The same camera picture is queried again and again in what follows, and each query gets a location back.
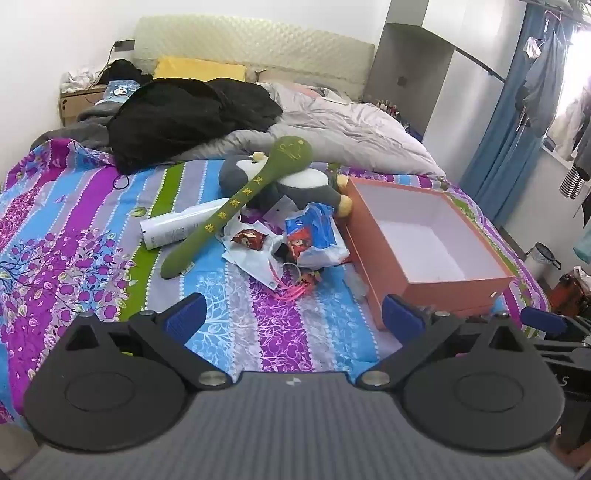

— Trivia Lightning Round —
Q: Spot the frosted translucent plastic piece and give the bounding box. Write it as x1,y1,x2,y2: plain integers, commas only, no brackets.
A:
344,272,370,301

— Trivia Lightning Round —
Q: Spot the small trash can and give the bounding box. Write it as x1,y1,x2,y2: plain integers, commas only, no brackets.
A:
524,242,561,280

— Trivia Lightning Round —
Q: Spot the grey penguin plush toy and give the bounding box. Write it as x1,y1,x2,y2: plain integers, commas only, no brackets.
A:
218,152,354,217

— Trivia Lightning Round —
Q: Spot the cardboard nightstand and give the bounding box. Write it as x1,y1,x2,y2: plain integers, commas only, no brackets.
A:
59,84,109,127

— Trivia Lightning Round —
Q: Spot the blue and white plastic bag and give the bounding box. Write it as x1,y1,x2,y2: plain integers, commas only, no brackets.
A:
283,202,352,271

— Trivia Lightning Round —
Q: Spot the orange-red bag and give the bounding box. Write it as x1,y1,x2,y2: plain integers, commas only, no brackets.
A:
549,272,589,317

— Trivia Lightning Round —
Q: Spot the light grey duvet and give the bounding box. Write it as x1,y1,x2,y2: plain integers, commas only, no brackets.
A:
173,82,446,178

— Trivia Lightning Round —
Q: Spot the beige pillow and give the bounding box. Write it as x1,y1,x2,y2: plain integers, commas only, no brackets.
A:
255,69,324,86

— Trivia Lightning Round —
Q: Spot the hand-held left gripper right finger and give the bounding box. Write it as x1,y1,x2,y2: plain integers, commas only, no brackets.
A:
355,294,532,388

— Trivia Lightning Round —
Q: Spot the purple floral striped bedsheet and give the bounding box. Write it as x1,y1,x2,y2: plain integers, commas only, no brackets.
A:
0,137,552,423

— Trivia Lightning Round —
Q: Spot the blue curtain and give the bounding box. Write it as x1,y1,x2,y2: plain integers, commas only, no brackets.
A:
459,7,573,227

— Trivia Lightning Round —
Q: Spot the black jacket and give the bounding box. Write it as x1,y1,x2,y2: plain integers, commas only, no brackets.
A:
107,78,283,175

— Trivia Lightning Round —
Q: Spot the blue cartoon cushion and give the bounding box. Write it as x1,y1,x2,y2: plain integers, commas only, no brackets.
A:
102,79,140,102

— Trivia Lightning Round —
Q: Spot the orange cardboard box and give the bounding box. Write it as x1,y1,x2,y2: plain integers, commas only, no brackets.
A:
339,176,515,330

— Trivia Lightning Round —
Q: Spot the grey-blue hanging garment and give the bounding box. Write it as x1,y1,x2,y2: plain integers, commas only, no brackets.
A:
515,37,566,139

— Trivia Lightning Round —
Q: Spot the cream quilted headboard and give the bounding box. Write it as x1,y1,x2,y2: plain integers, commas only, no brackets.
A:
133,15,376,100

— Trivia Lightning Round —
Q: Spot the white spray can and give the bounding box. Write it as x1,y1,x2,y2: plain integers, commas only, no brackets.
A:
140,198,232,251

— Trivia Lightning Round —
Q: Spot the white crumpled cloth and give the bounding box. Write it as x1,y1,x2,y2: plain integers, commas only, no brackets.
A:
61,68,100,93

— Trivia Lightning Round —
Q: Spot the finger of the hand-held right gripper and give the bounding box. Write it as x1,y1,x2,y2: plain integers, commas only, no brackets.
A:
519,306,570,340

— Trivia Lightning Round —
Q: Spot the grey and white cabinet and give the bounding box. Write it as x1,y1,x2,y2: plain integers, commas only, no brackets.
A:
365,0,522,134

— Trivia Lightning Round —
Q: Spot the red foil packet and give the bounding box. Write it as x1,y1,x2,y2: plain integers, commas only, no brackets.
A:
231,227,269,251

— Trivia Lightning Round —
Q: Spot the pink string ornament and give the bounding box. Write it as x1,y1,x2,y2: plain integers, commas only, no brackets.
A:
277,263,324,303

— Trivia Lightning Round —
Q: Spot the green spoon-shaped plush toy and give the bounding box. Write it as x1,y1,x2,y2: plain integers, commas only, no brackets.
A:
160,135,315,280

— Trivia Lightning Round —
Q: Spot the striped hanging garment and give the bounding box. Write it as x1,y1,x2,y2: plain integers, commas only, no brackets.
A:
560,166,587,199

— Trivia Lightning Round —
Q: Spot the dark grey fleece blanket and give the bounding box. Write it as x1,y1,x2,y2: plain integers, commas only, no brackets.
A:
37,104,121,151

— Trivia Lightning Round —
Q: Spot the yellow pillow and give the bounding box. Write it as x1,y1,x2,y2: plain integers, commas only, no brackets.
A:
153,56,247,84

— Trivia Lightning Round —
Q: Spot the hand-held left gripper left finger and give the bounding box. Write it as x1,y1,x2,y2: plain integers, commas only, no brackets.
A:
65,292,234,388

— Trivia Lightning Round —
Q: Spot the black cloth bundle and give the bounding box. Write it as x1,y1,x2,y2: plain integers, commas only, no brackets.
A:
108,59,153,86

